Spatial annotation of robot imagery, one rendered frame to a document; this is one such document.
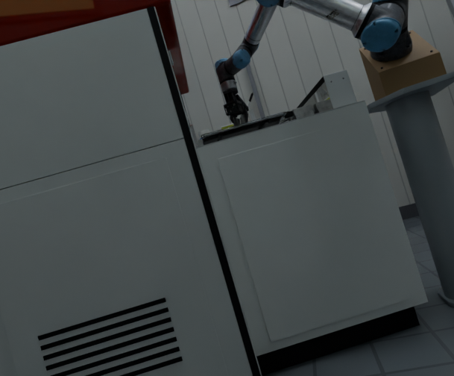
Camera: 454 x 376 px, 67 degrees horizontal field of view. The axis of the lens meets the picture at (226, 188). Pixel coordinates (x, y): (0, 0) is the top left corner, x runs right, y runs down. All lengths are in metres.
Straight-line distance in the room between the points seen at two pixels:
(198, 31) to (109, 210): 3.15
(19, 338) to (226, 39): 3.31
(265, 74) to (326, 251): 2.67
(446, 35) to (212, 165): 3.08
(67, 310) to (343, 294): 0.87
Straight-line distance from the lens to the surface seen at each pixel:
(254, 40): 1.71
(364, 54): 1.63
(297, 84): 3.64
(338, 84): 1.41
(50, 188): 1.10
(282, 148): 1.23
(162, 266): 1.01
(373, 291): 1.34
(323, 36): 3.78
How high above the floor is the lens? 0.60
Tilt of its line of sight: 3 degrees up
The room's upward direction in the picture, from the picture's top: 16 degrees counter-clockwise
